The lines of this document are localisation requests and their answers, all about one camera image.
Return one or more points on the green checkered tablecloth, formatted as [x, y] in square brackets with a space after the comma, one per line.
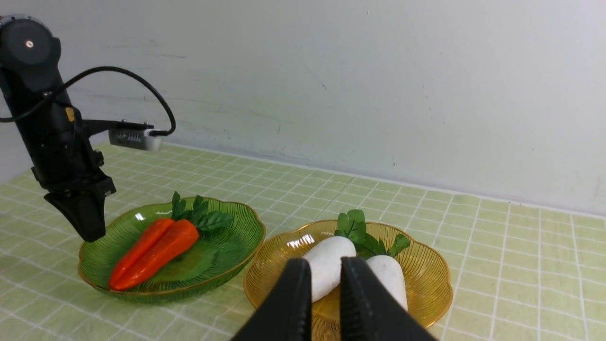
[519, 273]

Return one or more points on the white toy radish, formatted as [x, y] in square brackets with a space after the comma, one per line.
[387, 269]
[325, 257]

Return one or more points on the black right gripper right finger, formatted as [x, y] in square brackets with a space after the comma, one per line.
[368, 312]

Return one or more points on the orange toy carrot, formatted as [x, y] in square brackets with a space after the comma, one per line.
[180, 237]
[145, 242]

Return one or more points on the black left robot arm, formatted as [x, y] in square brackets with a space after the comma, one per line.
[29, 60]

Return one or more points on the green ribbed plastic plate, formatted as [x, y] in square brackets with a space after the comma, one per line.
[215, 259]

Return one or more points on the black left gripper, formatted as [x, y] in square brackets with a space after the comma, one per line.
[64, 163]

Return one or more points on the amber ribbed plastic plate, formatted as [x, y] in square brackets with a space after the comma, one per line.
[427, 278]

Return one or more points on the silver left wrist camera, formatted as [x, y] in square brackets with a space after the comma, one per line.
[136, 139]

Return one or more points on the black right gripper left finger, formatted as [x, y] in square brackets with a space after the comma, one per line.
[286, 313]

